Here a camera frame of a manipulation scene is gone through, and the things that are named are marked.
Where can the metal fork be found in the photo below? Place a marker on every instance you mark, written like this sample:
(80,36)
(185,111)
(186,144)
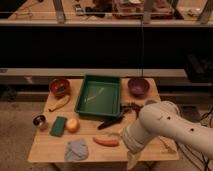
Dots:
(169,149)

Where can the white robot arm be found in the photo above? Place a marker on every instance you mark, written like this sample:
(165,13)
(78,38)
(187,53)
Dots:
(162,118)

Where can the green plastic tray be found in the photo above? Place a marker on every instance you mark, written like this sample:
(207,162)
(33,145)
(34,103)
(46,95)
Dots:
(99,96)

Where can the purple bowl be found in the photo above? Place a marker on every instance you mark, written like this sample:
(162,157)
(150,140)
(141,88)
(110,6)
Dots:
(138,86)

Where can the dark grape bunch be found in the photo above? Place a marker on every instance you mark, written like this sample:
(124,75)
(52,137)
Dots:
(129,107)

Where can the yellow banana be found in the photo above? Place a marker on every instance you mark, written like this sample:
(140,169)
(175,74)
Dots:
(60,103)

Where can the red bowl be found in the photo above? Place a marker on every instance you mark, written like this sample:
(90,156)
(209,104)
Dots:
(59,87)

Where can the orange carrot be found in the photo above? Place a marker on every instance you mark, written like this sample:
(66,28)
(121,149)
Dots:
(107,143)

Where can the green sponge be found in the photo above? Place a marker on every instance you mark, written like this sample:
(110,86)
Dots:
(58,126)

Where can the blue grey cloth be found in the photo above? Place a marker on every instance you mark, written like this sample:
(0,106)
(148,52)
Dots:
(76,150)

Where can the small metal cup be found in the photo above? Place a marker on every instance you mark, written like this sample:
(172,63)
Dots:
(40,122)

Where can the black handled tool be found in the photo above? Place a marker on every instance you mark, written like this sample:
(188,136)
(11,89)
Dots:
(110,122)

